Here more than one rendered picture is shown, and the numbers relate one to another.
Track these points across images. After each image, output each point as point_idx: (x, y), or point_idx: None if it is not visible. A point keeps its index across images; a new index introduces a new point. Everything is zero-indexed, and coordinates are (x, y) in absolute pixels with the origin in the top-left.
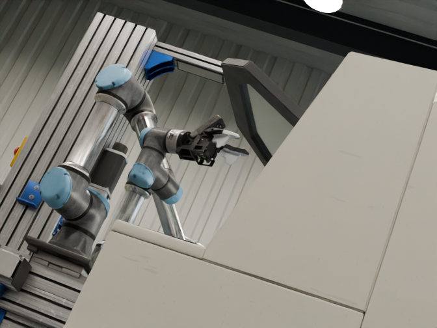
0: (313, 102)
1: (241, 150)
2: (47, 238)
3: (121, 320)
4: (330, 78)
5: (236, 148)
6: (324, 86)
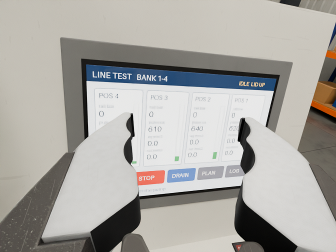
0: (314, 89)
1: (129, 130)
2: None
3: None
4: (324, 56)
5: (129, 144)
6: (321, 68)
